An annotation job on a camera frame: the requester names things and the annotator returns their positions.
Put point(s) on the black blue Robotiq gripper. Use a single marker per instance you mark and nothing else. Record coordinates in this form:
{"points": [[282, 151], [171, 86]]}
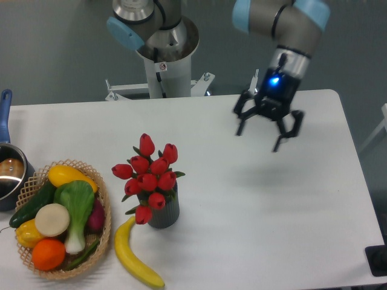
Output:
{"points": [[276, 96]]}

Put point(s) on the red tulip bouquet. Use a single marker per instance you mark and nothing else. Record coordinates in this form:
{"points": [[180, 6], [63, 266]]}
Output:
{"points": [[142, 172]]}

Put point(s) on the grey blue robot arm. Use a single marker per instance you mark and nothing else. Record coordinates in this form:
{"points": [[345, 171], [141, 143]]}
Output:
{"points": [[296, 26]]}

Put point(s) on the grey ribbed vase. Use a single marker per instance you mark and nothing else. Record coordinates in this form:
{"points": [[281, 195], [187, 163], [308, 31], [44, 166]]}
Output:
{"points": [[159, 209]]}

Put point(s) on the black device at edge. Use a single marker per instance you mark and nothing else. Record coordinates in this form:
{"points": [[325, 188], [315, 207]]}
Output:
{"points": [[376, 257]]}

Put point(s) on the yellow banana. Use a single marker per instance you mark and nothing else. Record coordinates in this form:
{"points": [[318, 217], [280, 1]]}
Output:
{"points": [[130, 261]]}

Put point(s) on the purple red onion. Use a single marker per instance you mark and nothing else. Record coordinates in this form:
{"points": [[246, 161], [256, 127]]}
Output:
{"points": [[96, 219]]}

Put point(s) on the green bok choy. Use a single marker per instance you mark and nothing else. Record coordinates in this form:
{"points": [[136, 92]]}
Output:
{"points": [[78, 198]]}

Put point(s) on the yellow squash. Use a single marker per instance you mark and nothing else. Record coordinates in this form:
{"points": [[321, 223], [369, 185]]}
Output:
{"points": [[61, 174]]}

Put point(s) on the green cucumber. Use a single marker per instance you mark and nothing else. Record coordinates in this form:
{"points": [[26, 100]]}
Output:
{"points": [[27, 212]]}

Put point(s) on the woven wicker basket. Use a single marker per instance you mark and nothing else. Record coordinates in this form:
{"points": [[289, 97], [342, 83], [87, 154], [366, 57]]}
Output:
{"points": [[96, 233]]}

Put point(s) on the white round radish slice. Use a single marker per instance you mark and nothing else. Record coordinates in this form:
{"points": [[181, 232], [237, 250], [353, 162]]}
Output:
{"points": [[52, 220]]}

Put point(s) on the green chili pepper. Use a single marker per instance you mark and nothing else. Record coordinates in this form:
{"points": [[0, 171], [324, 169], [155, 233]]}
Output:
{"points": [[87, 253]]}

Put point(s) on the orange fruit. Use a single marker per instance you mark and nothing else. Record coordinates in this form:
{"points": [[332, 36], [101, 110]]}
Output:
{"points": [[48, 254]]}

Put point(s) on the yellow bell pepper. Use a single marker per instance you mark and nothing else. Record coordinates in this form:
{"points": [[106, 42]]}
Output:
{"points": [[27, 234]]}

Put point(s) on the white frame at right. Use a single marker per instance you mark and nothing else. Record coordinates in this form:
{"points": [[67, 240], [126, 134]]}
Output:
{"points": [[376, 136]]}

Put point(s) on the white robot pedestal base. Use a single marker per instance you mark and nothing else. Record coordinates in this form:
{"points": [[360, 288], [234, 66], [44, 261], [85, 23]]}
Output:
{"points": [[167, 57]]}

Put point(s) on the blue handled saucepan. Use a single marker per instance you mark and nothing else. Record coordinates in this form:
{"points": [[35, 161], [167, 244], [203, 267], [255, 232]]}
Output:
{"points": [[15, 168]]}

